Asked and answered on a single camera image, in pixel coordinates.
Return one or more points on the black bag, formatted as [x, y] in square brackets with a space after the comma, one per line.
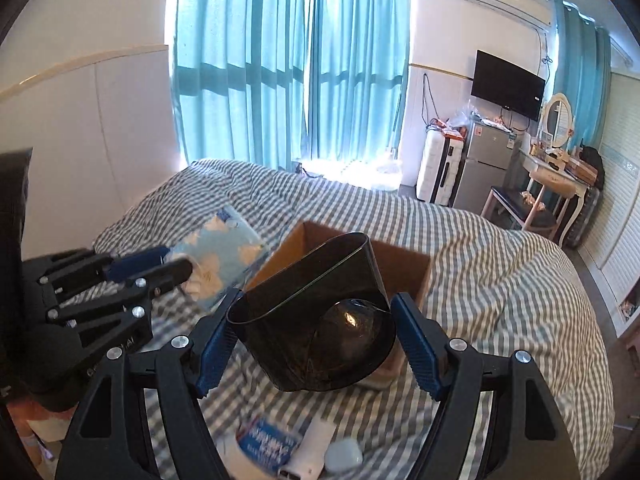
[592, 165]

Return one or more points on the white wardrobe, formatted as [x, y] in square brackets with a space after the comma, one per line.
[620, 185]

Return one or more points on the narrow teal curtain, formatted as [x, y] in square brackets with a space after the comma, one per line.
[582, 70]

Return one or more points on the red snack packets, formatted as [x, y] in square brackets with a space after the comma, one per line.
[450, 132]

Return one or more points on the white tube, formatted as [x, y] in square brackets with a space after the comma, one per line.
[312, 447]

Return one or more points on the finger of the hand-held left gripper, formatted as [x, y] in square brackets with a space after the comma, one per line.
[135, 262]
[167, 277]

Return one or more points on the checked bed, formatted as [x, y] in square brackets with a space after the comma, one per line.
[500, 310]

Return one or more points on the brown cardboard box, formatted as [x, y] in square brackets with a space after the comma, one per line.
[402, 270]

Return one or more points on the white oval mirror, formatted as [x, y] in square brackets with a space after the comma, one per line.
[557, 117]

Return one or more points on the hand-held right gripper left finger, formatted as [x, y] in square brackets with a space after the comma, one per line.
[214, 357]

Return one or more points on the black wall television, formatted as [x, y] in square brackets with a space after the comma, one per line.
[507, 85]

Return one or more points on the teal window curtain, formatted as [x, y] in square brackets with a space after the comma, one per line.
[240, 60]
[360, 60]

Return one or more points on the white vanity table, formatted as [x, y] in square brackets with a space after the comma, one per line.
[555, 180]

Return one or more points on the white round object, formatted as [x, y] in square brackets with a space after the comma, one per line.
[344, 455]

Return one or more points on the dark cushioned stool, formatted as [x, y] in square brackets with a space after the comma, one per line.
[515, 205]

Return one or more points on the blue and white packet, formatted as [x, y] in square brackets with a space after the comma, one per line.
[265, 445]

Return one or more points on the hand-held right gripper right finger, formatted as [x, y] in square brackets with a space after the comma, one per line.
[419, 352]

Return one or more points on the dark translucent plastic cup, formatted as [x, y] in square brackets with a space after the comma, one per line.
[300, 310]

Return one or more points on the clear plastic bag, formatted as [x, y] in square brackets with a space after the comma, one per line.
[470, 112]

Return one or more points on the silver small fridge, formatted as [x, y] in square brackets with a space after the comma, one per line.
[482, 170]

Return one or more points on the white air conditioner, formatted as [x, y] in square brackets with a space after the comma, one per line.
[507, 0]

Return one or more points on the white suitcase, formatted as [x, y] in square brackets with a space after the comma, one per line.
[440, 170]

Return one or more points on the blue cloud-print tissue pack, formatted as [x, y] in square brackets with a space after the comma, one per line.
[227, 245]

